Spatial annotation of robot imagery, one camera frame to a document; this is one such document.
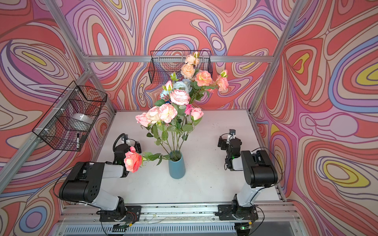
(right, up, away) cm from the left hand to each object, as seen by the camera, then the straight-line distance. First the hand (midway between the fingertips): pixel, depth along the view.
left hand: (132, 143), depth 93 cm
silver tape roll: (-16, +13, -23) cm, 31 cm away
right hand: (+63, +2, +3) cm, 63 cm away
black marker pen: (-17, +2, -24) cm, 29 cm away
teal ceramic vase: (+31, -7, -23) cm, 39 cm away
